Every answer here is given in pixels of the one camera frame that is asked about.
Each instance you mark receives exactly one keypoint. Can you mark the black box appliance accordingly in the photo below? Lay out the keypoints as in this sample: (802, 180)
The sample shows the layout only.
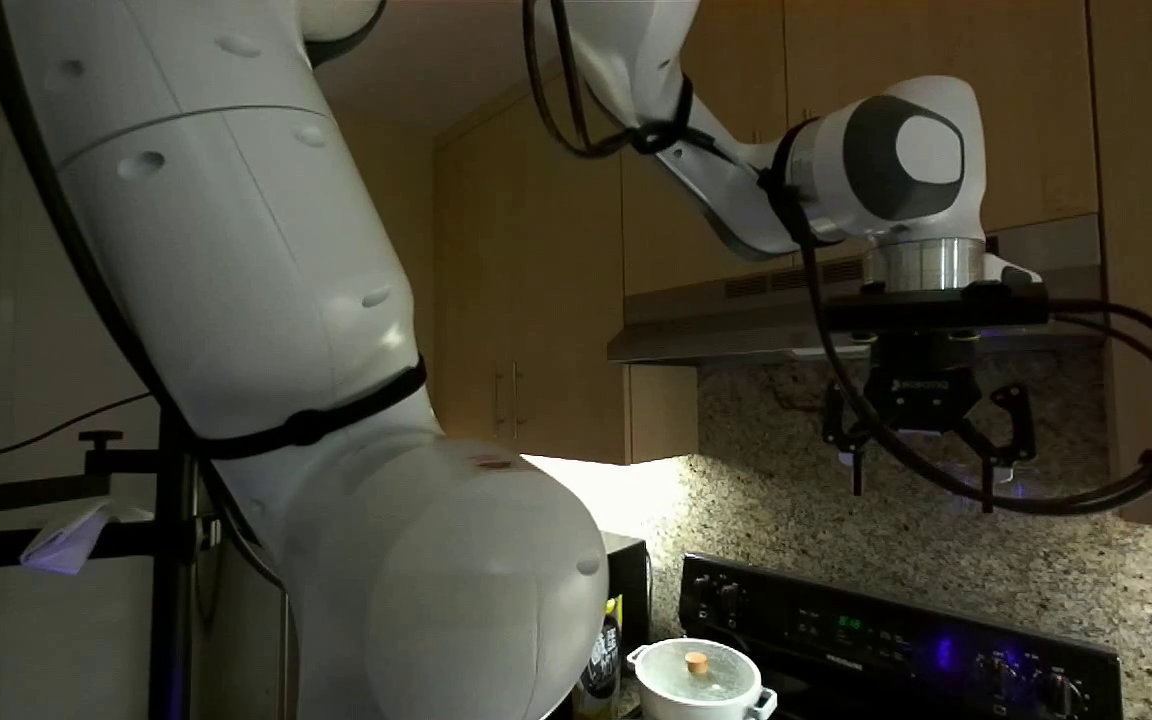
(624, 585)

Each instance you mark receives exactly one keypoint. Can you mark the white enamel pot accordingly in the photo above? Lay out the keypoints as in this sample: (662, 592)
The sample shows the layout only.
(696, 681)

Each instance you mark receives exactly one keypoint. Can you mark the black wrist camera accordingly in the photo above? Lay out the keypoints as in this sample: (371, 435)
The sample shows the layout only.
(977, 310)

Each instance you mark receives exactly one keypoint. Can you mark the white paper tag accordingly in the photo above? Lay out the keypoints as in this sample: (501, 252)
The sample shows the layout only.
(67, 547)

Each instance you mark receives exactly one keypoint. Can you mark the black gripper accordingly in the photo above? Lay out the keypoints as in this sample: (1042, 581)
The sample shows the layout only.
(922, 382)

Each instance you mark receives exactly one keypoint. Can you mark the black vertical stand pole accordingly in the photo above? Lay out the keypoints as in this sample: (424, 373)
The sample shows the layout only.
(168, 585)

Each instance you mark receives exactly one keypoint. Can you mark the stainless steel range hood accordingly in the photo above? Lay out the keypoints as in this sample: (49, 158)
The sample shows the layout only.
(708, 325)

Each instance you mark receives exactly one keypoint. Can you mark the dark labelled bottle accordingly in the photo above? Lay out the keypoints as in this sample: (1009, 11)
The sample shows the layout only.
(602, 674)

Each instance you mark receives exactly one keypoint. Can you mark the black stove control panel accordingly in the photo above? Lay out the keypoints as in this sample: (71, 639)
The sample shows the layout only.
(898, 646)

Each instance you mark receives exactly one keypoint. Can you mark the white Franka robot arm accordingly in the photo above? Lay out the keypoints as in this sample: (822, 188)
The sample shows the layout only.
(271, 267)

